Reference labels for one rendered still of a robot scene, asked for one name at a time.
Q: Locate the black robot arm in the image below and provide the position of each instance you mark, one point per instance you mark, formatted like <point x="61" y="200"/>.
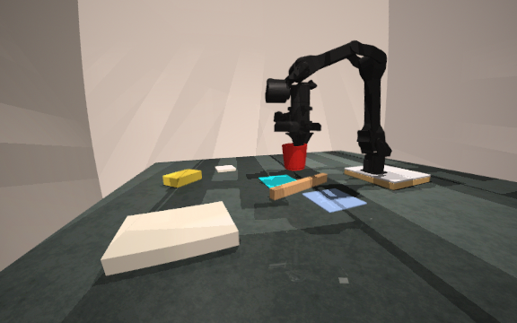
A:
<point x="371" y="67"/>

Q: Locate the tan wooden flat bar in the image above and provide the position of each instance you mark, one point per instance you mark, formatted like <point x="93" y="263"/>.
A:
<point x="297" y="186"/>

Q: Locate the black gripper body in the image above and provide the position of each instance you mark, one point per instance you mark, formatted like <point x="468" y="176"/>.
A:
<point x="300" y="119"/>

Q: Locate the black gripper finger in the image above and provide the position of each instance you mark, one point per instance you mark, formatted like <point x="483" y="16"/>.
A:
<point x="307" y="137"/>
<point x="298" y="138"/>

